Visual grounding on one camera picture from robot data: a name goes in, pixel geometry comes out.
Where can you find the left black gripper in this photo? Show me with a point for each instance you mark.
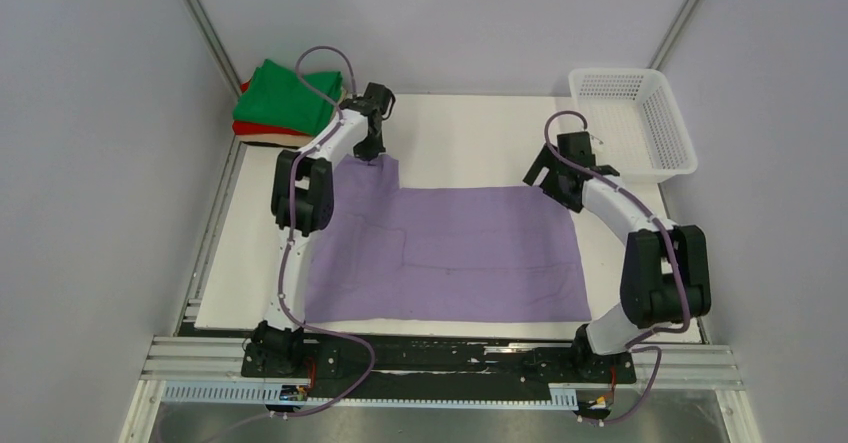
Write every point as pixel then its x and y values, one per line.
pixel 368 153

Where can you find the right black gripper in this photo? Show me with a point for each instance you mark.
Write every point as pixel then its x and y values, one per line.
pixel 548 159

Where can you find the purple t shirt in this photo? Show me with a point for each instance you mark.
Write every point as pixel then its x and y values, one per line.
pixel 485 255

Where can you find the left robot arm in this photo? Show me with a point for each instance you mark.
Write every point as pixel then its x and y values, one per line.
pixel 302 203

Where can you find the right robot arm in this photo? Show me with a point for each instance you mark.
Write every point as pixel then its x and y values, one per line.
pixel 664 282

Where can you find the white plastic basket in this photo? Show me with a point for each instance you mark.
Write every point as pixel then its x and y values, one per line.
pixel 636 121

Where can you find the green folded t shirt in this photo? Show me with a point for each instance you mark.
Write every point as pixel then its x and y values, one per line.
pixel 327 84

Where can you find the right corner metal post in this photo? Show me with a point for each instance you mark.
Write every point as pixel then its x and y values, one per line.
pixel 673 34

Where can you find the corner metal post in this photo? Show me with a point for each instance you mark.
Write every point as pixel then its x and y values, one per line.
pixel 215 45
pixel 673 34

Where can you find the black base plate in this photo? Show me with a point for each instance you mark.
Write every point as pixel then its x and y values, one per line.
pixel 429 367

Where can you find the white cable duct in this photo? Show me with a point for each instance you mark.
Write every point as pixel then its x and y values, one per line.
pixel 558 398

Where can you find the left corner metal post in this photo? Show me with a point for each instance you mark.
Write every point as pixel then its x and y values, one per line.
pixel 215 45

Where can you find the aluminium frame rail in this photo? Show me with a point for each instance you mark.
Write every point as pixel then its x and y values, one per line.
pixel 682 393

